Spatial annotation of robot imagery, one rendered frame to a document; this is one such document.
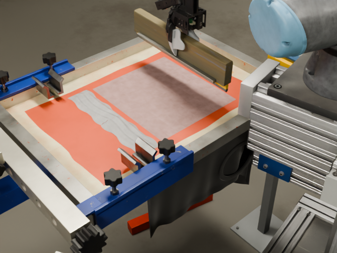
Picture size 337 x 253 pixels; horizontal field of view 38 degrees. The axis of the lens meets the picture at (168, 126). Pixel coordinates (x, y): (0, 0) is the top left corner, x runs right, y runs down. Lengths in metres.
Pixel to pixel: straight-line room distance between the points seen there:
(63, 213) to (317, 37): 0.62
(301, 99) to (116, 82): 0.75
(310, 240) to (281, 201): 0.46
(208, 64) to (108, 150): 0.37
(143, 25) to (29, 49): 2.34
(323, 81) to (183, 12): 0.51
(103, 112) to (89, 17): 2.79
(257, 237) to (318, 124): 1.34
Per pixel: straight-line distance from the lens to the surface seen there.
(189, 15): 1.37
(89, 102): 1.50
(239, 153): 1.62
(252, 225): 2.40
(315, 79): 1.03
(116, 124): 1.40
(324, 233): 2.17
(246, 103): 1.14
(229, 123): 1.36
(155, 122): 1.41
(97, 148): 1.34
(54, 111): 1.49
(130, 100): 1.50
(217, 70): 1.36
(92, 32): 3.96
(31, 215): 2.52
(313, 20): 0.88
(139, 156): 1.26
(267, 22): 0.88
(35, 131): 1.43
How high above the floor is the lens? 1.83
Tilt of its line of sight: 39 degrees down
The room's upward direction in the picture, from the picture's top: 1 degrees counter-clockwise
